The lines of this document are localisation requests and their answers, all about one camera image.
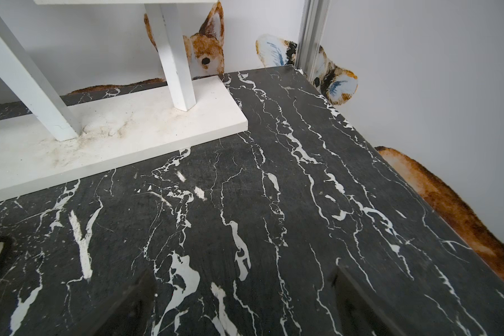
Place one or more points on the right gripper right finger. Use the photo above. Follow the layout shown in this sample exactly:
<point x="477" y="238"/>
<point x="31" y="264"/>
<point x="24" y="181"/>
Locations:
<point x="361" y="313"/>

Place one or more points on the white tiered display stand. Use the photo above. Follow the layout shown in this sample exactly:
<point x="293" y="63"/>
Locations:
<point x="61" y="139"/>

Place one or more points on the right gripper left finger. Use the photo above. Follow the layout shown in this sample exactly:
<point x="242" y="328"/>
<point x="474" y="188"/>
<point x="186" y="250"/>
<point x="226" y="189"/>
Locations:
<point x="126" y="312"/>

